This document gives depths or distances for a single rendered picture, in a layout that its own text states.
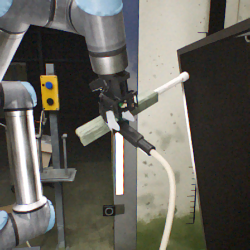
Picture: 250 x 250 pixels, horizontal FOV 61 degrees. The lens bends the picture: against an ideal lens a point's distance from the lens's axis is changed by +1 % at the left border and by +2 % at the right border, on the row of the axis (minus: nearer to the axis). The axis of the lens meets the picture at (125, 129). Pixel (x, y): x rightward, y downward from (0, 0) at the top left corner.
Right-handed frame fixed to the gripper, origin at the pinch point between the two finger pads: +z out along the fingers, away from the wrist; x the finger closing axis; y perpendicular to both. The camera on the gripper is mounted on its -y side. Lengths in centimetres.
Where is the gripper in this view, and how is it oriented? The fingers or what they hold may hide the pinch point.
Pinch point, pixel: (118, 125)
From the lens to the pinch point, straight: 66.5
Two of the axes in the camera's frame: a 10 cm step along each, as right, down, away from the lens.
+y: 6.2, 4.6, -6.4
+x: 7.7, -4.8, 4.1
